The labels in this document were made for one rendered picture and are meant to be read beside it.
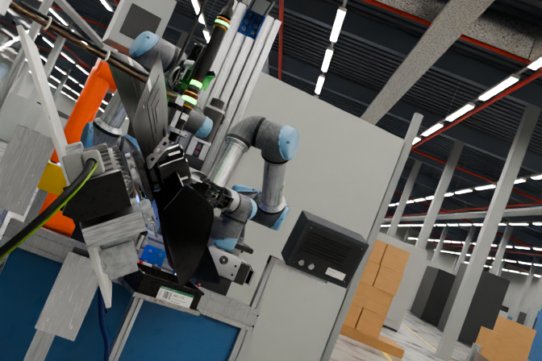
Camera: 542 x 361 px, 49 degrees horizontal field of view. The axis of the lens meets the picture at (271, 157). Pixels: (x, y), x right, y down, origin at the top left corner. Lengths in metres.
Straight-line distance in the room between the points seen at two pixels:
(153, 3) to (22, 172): 4.36
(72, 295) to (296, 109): 2.39
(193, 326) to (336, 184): 1.85
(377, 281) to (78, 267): 8.42
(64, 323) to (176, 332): 0.66
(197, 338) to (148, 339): 0.17
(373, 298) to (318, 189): 6.22
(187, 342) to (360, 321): 7.76
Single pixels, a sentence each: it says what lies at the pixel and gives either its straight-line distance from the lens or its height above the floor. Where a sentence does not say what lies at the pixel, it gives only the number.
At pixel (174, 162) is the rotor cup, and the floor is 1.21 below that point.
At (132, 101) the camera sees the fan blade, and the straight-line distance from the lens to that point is 1.66.
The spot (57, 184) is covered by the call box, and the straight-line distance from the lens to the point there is 2.04.
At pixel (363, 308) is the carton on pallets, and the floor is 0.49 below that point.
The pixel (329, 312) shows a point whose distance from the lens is 3.85.
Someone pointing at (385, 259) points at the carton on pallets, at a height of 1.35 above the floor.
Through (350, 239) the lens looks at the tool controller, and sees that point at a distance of 2.18.
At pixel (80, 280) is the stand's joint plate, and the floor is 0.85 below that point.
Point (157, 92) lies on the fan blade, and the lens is 1.42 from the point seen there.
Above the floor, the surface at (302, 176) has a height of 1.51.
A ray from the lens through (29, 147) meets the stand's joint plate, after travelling 1.55.
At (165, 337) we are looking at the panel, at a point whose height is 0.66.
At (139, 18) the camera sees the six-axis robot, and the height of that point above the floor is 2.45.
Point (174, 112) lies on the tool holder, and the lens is 1.70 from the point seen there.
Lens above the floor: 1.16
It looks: 6 degrees up
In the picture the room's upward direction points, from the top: 22 degrees clockwise
